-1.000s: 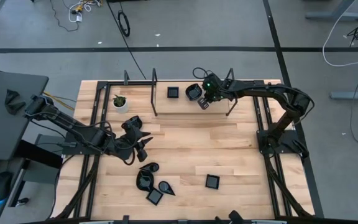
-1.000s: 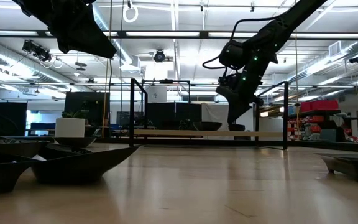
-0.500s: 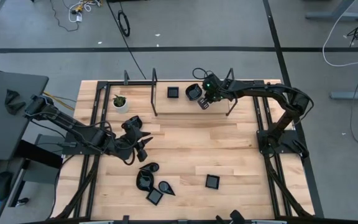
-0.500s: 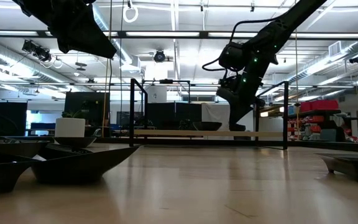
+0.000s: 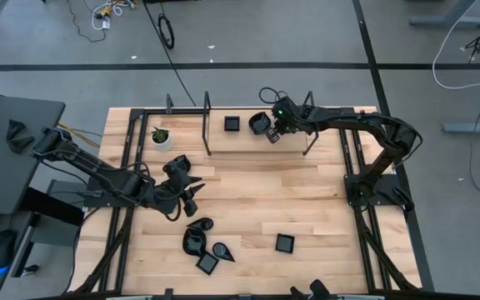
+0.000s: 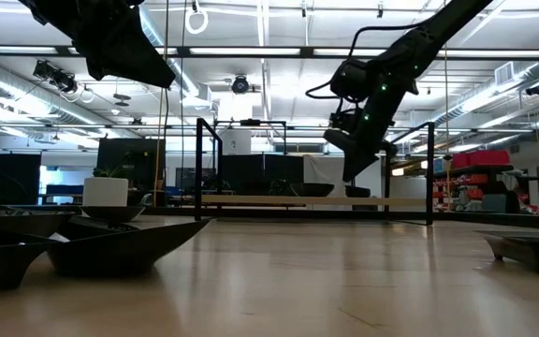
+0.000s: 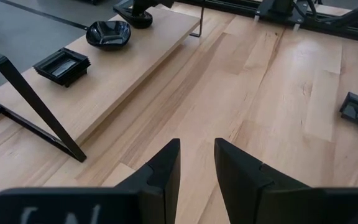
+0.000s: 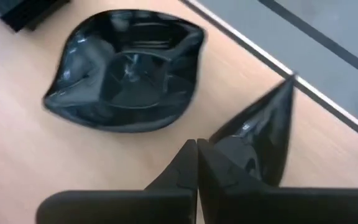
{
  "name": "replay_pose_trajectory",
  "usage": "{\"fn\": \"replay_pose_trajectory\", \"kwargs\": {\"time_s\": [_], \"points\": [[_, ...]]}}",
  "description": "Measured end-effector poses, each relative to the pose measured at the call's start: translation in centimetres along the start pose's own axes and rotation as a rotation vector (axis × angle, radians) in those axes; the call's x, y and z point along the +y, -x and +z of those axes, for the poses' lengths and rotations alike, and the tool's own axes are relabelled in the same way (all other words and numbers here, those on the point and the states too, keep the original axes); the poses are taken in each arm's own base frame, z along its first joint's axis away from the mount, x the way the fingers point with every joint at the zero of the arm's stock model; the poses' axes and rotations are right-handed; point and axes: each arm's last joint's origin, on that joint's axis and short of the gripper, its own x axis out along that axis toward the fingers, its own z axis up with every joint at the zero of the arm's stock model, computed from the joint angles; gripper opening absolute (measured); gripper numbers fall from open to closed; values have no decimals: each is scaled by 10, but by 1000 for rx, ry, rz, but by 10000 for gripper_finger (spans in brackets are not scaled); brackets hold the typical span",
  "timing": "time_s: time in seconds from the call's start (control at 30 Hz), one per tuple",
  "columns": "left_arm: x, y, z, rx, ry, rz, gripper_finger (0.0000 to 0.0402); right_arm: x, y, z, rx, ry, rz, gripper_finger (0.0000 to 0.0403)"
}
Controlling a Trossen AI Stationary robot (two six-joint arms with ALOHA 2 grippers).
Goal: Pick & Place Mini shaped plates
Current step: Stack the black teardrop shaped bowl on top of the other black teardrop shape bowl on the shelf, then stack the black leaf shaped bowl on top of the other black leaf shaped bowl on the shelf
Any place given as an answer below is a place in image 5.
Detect dark grey desk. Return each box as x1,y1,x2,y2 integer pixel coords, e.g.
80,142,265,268
0,93,67,216

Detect black desk base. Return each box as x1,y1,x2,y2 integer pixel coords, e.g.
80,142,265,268
9,179,86,279

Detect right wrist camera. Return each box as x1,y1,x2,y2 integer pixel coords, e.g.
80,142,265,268
271,97,296,112

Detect black square mini plate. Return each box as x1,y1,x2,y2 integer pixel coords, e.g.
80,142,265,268
274,232,297,255
223,115,241,133
195,251,220,277

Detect small succulent in white pot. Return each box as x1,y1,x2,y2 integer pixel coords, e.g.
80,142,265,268
150,127,174,153

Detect wooden riser with black legs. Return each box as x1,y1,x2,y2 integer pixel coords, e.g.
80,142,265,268
201,90,320,158

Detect black crumpled cloth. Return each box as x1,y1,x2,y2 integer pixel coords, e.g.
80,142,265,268
5,118,37,155

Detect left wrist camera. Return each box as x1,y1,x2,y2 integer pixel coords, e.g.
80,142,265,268
182,198,200,218

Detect black rounded mini plate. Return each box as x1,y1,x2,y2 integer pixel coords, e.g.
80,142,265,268
247,111,273,136
182,227,208,258

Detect grey table leg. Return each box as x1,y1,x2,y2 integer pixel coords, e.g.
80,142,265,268
442,111,480,135
408,0,480,30

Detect black coiled floor cable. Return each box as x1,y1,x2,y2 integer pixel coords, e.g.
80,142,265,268
142,0,198,108

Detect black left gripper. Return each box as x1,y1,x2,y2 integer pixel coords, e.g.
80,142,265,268
152,154,207,210

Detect white power strip with cables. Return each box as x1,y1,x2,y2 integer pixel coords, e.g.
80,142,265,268
65,0,139,43

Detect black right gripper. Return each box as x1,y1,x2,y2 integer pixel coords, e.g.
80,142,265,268
265,96,308,145

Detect black teardrop mini plate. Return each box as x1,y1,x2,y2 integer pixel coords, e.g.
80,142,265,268
185,217,215,232
212,242,237,263

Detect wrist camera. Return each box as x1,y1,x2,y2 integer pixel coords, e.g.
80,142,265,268
182,198,200,218
271,97,296,112

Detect black computer mouse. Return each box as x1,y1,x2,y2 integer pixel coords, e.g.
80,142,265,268
0,229,18,272

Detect black aluminium rig frame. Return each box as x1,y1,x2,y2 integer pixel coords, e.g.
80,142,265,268
68,106,427,295

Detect yellow cable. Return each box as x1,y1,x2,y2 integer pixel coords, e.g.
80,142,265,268
57,121,103,149

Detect white floor cable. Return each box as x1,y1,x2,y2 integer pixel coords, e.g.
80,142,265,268
431,0,480,91

